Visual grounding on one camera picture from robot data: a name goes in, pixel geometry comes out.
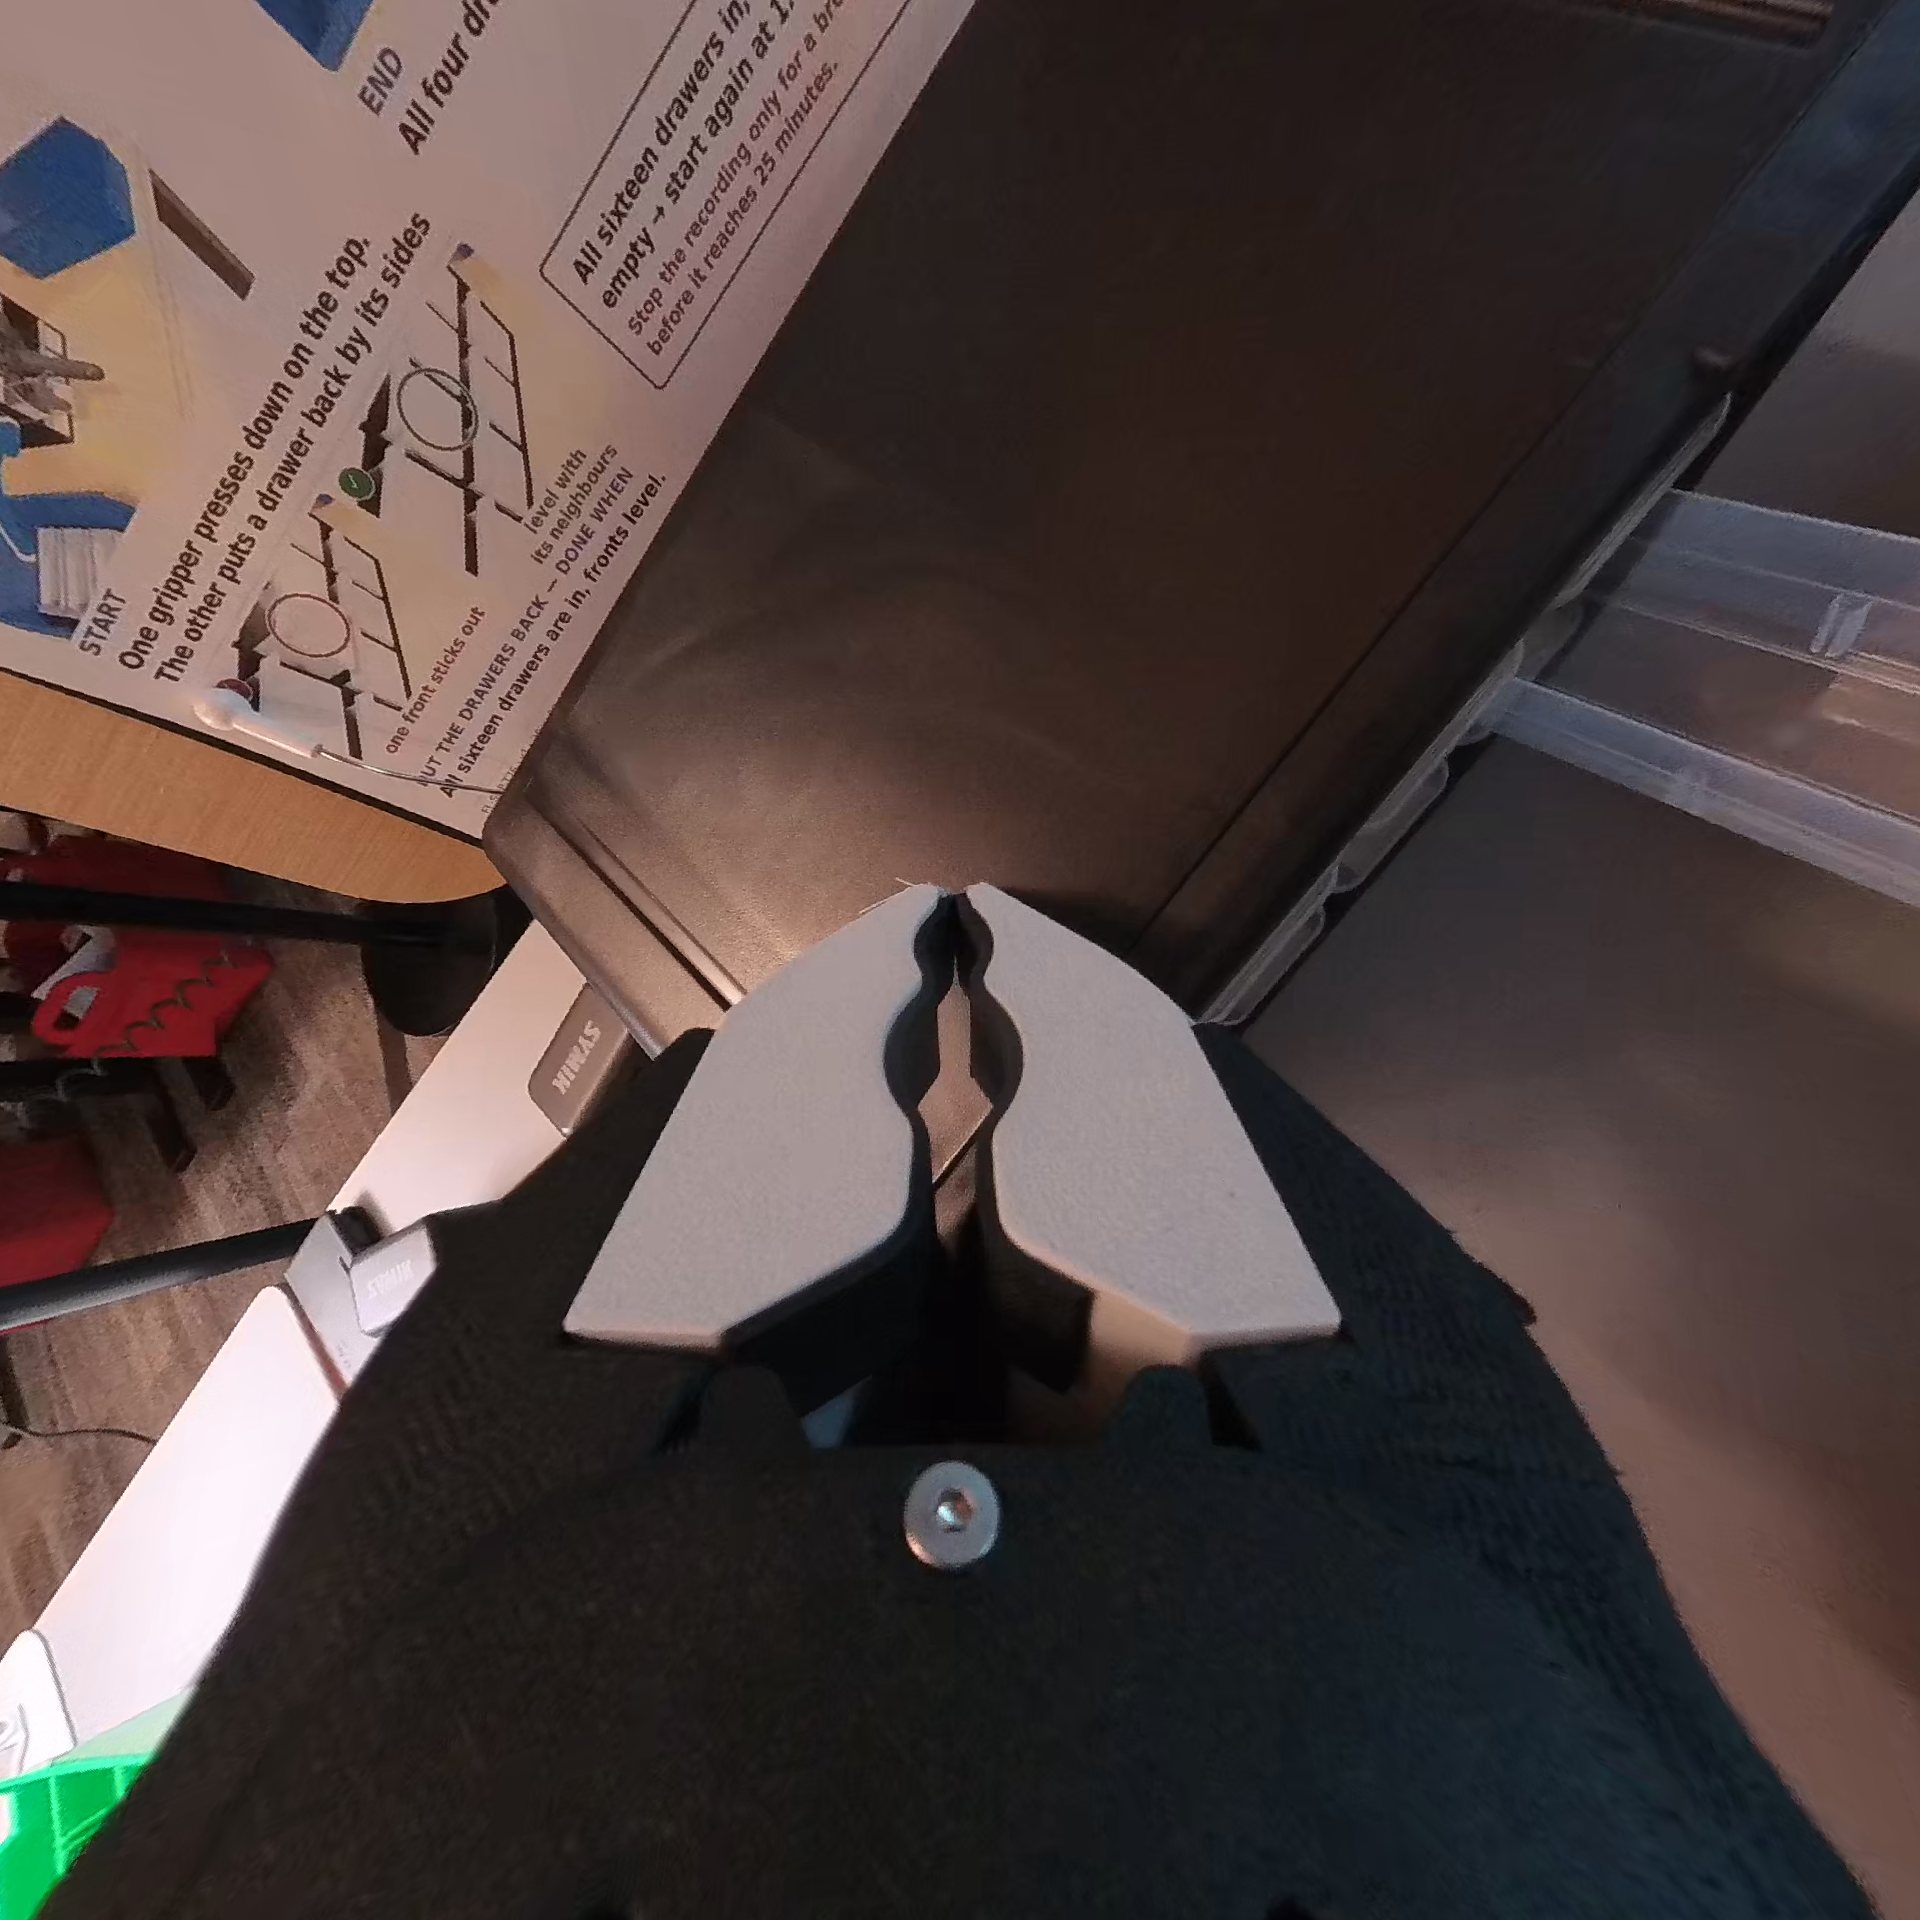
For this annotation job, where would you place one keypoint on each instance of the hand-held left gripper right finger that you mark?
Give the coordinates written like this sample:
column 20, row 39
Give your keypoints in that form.
column 1156, row 1172

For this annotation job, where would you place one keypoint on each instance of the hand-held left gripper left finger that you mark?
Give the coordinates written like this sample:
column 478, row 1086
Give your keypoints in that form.
column 764, row 1172

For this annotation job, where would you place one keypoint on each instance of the black drawer cabinet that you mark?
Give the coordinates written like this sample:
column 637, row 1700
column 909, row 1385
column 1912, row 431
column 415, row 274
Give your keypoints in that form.
column 1125, row 452

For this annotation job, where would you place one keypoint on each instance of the rows of clear cabinet drawers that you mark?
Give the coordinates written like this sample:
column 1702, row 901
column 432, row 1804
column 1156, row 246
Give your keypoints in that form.
column 1725, row 600

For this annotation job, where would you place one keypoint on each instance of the green plastic bin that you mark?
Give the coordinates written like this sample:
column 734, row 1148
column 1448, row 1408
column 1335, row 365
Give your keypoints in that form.
column 60, row 1853

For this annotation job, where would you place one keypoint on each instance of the silver table clamp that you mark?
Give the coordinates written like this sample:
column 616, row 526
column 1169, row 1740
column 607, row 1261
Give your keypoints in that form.
column 376, row 1289
column 592, row 1058

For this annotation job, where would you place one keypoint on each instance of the black stand pole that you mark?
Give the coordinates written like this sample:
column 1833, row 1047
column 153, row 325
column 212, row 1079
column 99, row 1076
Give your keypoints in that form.
column 224, row 914

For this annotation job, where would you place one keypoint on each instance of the black metal rod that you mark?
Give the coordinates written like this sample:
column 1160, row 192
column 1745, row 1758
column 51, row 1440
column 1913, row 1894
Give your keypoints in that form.
column 150, row 1276

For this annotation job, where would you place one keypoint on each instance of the red plastic case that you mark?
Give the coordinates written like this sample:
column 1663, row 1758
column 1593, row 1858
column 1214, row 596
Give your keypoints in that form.
column 44, row 1215
column 135, row 1005

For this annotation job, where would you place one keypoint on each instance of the instruction poster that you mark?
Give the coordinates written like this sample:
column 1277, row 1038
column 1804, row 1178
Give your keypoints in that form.
column 301, row 375

